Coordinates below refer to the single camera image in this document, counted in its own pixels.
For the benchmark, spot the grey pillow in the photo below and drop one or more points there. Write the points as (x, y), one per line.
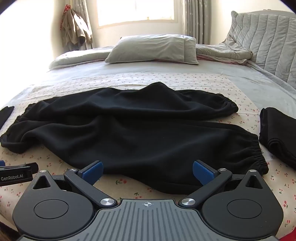
(152, 48)

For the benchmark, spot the grey quilt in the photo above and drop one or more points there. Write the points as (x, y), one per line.
(222, 54)

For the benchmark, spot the floral bed sheet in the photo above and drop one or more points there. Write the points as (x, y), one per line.
(69, 88)

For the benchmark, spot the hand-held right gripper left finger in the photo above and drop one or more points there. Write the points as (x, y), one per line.
(92, 172)

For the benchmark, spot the dark cloth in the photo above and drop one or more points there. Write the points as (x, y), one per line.
(4, 113)

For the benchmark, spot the black pants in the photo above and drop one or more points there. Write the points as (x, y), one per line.
(138, 129)
(279, 134)

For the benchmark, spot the folded black pants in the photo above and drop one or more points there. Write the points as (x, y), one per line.
(279, 134)

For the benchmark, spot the red dotted cloth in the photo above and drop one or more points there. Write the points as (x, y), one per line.
(62, 18)

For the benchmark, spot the grey bed sheet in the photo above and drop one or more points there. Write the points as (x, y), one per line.
(254, 85)

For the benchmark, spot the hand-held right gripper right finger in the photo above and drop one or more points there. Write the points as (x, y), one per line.
(202, 172)

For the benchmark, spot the window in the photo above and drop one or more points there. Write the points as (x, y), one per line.
(136, 11)

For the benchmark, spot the hanging beige clothes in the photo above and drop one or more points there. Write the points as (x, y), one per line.
(74, 30)

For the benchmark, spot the grey quilted headboard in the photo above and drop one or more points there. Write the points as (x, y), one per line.
(270, 37)

